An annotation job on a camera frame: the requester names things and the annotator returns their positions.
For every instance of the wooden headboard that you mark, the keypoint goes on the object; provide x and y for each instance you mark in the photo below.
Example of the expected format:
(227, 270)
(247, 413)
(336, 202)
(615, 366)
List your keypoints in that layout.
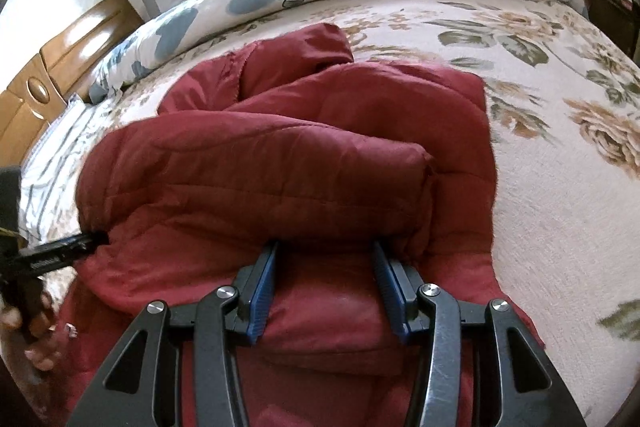
(90, 37)

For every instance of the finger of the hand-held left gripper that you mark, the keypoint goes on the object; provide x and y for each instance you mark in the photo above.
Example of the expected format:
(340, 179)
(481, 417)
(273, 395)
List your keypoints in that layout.
(60, 249)

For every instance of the dark red quilted jacket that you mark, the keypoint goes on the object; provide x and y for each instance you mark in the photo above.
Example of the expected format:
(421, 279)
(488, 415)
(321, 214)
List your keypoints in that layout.
(250, 147)

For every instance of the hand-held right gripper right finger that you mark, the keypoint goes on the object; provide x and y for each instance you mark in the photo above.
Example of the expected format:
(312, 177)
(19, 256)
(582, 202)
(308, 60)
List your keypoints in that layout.
(387, 297)

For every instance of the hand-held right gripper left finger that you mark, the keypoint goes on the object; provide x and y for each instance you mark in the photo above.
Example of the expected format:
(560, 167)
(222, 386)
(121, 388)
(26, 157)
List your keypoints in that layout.
(262, 297)

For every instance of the grey striped pillow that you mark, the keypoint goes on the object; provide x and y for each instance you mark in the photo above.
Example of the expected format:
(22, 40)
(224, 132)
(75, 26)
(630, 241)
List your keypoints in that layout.
(55, 167)

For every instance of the person's left hand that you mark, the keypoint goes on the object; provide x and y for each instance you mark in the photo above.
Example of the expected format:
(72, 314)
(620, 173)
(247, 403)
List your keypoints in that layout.
(47, 347)

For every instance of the floral bed blanket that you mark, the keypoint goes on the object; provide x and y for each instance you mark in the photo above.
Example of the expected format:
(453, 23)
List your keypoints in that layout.
(550, 207)

